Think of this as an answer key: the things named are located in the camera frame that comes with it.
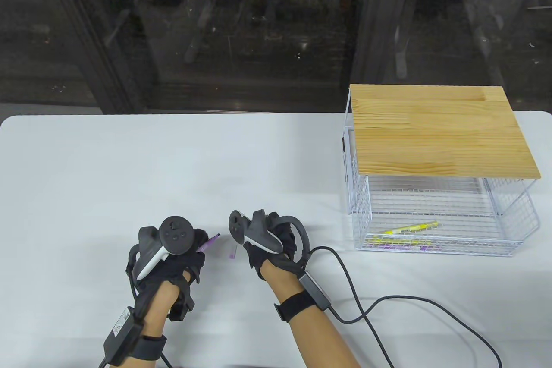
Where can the black labelled wrist camera box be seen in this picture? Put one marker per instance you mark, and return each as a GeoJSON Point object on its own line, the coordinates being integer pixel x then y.
{"type": "Point", "coordinates": [123, 335]}

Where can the person's left forearm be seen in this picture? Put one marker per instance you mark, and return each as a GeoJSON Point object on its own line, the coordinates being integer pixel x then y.
{"type": "Point", "coordinates": [157, 312]}

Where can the person's right forearm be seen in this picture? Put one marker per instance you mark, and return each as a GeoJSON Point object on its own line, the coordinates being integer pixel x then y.
{"type": "Point", "coordinates": [315, 333]}

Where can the purple double-ended highlighter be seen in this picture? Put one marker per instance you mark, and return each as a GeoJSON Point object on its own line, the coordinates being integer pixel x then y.
{"type": "Point", "coordinates": [405, 248]}
{"type": "Point", "coordinates": [209, 243]}

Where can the dark window frame post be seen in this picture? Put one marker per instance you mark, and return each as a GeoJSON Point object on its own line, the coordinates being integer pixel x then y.
{"type": "Point", "coordinates": [108, 61]}
{"type": "Point", "coordinates": [371, 40]}

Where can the cluster of clear highlighter caps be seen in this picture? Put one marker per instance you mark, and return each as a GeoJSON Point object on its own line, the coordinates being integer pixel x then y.
{"type": "Point", "coordinates": [233, 255]}

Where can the black and white controller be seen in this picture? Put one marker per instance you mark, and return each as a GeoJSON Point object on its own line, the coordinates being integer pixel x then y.
{"type": "Point", "coordinates": [174, 234]}
{"type": "Point", "coordinates": [258, 232]}

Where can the light wooden board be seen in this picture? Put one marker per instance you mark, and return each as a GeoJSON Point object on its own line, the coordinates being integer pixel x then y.
{"type": "Point", "coordinates": [440, 135]}

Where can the person's right hand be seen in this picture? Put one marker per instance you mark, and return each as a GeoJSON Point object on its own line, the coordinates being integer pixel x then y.
{"type": "Point", "coordinates": [280, 262]}

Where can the yellow double-ended highlighter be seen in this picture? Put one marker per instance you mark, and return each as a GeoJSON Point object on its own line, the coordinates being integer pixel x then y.
{"type": "Point", "coordinates": [401, 240]}
{"type": "Point", "coordinates": [409, 227]}

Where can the person's left hand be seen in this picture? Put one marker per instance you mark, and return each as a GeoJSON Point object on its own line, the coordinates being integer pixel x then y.
{"type": "Point", "coordinates": [181, 268]}

